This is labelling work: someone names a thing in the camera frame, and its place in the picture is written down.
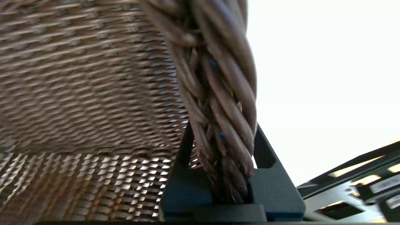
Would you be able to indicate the dark brown woven basket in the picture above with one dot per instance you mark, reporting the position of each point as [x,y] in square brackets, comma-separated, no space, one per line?
[93,93]

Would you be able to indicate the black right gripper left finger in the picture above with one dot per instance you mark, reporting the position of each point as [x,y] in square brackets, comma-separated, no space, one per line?
[184,187]

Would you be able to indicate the black metal frame structure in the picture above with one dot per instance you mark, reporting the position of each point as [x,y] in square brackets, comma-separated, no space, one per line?
[359,190]

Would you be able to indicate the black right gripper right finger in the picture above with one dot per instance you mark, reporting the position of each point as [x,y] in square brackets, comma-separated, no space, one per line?
[275,190]

